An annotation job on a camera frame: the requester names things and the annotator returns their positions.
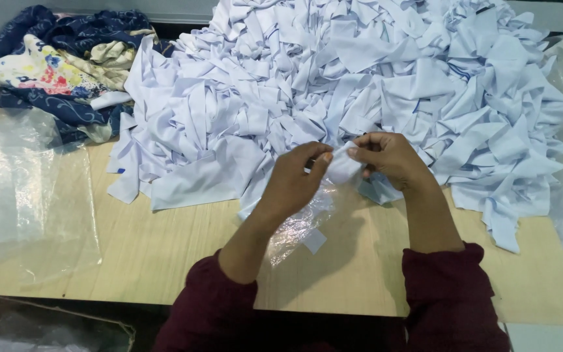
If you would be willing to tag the person's right hand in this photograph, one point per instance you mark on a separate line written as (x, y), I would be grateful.
(391, 159)

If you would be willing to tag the person's left hand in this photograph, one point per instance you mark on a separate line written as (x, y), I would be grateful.
(289, 183)

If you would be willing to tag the small white fabric piece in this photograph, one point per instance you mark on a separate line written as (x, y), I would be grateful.
(342, 164)

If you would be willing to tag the crumpled clear plastic bag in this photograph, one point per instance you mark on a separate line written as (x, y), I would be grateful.
(301, 220)

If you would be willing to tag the small white paper label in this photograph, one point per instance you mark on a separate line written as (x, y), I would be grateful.
(314, 240)

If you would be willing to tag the heap of white fabric strips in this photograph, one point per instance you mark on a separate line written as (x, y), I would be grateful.
(350, 93)

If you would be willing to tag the pile of floral printed fabric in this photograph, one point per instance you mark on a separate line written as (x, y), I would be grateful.
(56, 73)

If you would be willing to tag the large clear plastic sheet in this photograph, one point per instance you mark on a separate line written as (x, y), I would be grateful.
(22, 195)

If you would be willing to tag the cardboard box with plastic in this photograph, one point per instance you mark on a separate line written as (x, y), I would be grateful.
(42, 327)

